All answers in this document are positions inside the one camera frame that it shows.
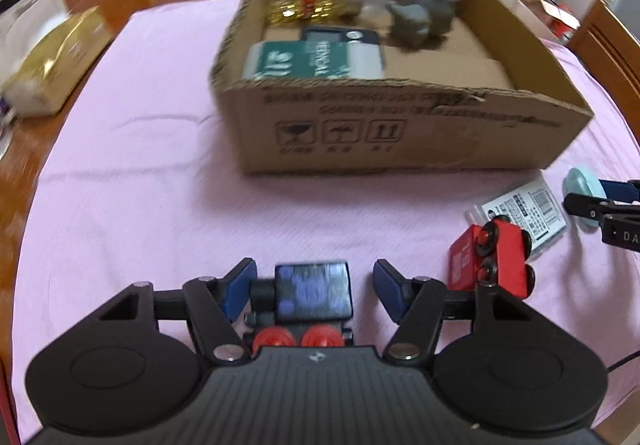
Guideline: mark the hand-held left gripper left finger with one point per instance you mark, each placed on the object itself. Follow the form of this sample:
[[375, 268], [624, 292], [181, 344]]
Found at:
[[238, 293]]

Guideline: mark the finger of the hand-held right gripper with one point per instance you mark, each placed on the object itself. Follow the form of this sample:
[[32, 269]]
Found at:
[[585, 207], [620, 191]]

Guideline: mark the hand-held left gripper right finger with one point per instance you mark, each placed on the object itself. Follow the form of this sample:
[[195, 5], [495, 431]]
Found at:
[[388, 293]]

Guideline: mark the teal oval case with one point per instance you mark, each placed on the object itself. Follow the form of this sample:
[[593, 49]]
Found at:
[[580, 182]]

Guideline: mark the blue and black toy train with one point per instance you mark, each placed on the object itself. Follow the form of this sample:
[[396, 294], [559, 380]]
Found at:
[[312, 295]]

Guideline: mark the cardboard box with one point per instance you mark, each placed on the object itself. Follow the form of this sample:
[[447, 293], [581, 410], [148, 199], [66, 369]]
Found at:
[[400, 125]]

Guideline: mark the white bottle with green label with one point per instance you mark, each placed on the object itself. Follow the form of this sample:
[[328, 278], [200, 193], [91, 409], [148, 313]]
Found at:
[[310, 60]]

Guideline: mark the grey elephant toy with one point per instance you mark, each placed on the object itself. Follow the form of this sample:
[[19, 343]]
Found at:
[[420, 20]]

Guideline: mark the black digital timer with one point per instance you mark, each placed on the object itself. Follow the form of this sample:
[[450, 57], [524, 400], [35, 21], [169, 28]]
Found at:
[[340, 36]]

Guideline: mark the clear bottle of golden capsules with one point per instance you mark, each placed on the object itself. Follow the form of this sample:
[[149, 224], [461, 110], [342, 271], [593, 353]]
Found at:
[[305, 0]]

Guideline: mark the white labelled card pack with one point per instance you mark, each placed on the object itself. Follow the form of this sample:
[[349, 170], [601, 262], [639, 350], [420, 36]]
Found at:
[[530, 210]]

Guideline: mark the red toy train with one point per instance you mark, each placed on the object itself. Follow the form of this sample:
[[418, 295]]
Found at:
[[500, 255]]

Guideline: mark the pink cloth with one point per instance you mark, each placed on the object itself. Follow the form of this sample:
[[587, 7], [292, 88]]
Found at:
[[140, 205]]

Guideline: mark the wooden chair with grooved back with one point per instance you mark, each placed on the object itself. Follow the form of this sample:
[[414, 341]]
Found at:
[[607, 45]]

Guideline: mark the grey refrigerator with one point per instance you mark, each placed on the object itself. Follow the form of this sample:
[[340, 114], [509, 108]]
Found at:
[[627, 0]]

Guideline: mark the golden tissue box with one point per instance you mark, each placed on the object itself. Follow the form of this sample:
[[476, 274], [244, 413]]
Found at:
[[55, 60]]

